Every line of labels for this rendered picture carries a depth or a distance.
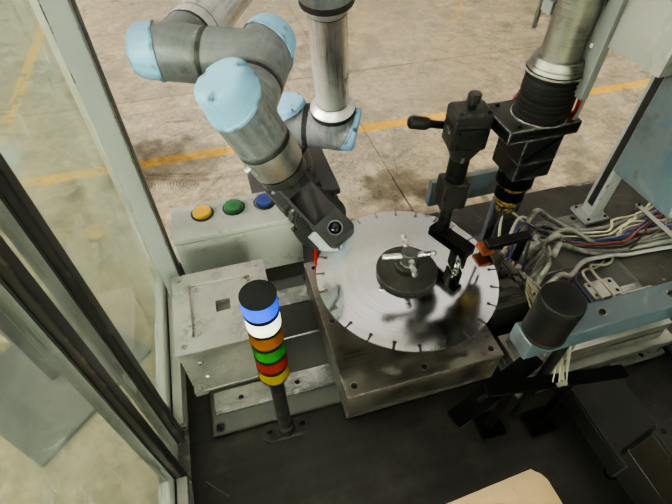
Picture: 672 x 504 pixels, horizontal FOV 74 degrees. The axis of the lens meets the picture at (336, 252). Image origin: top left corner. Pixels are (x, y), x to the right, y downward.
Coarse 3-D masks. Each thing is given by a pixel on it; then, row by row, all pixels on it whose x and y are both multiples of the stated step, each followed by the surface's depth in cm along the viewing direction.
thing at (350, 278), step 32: (384, 224) 90; (416, 224) 90; (320, 256) 85; (352, 256) 84; (448, 256) 84; (480, 256) 84; (320, 288) 79; (352, 288) 79; (384, 288) 79; (448, 288) 79; (480, 288) 79; (352, 320) 75; (384, 320) 75; (416, 320) 75; (448, 320) 75
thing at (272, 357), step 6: (282, 342) 59; (252, 348) 59; (282, 348) 60; (258, 354) 59; (264, 354) 58; (270, 354) 58; (276, 354) 59; (282, 354) 60; (258, 360) 60; (264, 360) 59; (270, 360) 60; (276, 360) 60
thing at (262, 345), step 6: (282, 330) 58; (276, 336) 57; (282, 336) 59; (252, 342) 57; (258, 342) 56; (264, 342) 56; (270, 342) 56; (276, 342) 57; (258, 348) 57; (264, 348) 57; (270, 348) 57; (276, 348) 58
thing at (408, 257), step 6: (402, 240) 81; (408, 246) 79; (402, 252) 78; (408, 252) 78; (414, 252) 78; (420, 252) 78; (426, 252) 78; (432, 252) 78; (384, 258) 78; (390, 258) 78; (396, 258) 78; (402, 258) 78; (408, 258) 77; (414, 258) 77; (402, 264) 79; (408, 264) 78; (414, 264) 77; (414, 270) 76; (414, 276) 75
